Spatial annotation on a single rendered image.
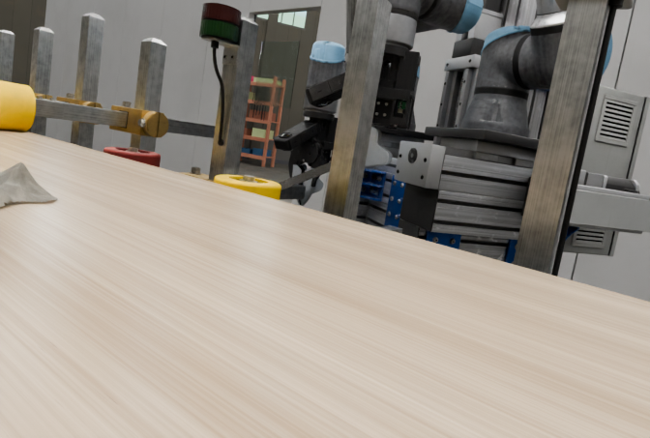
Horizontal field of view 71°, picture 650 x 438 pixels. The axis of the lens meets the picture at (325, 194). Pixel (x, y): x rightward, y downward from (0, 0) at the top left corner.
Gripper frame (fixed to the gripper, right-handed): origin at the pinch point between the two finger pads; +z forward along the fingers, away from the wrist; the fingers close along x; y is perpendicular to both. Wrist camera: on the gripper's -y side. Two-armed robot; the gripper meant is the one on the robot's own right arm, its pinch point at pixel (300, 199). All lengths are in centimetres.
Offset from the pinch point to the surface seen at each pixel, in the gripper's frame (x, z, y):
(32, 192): -32, -8, -68
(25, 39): 1322, -149, 431
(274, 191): -29, -7, -42
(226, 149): -5.8, -10.2, -28.7
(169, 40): 444, -103, 261
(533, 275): -59, -8, -48
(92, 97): 44, -16, -27
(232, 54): -4.7, -25.6, -29.1
